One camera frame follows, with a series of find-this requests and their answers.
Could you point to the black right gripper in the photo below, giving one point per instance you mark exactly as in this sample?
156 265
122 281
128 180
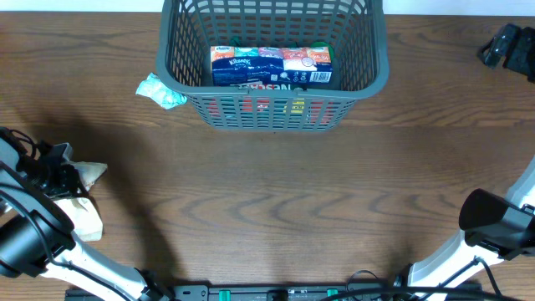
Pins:
517 59

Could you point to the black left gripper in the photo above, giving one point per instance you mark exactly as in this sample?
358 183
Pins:
60 174

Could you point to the beige paper pouch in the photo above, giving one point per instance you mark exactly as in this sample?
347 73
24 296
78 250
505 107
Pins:
81 210

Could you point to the teal packet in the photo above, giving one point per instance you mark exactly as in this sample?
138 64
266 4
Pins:
153 88

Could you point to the green lid jar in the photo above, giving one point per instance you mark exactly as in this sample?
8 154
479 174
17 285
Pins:
322 52

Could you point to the Kleenex tissue multipack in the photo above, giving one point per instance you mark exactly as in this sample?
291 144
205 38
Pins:
231 65

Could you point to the green Nescafe coffee bag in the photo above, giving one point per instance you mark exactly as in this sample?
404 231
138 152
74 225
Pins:
259 68

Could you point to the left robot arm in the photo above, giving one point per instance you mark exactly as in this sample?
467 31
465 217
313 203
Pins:
55 221

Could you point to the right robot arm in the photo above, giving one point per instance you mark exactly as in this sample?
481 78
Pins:
492 229

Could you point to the grey plastic basket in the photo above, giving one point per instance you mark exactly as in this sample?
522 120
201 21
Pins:
353 31

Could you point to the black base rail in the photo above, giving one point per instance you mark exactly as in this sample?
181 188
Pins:
200 292

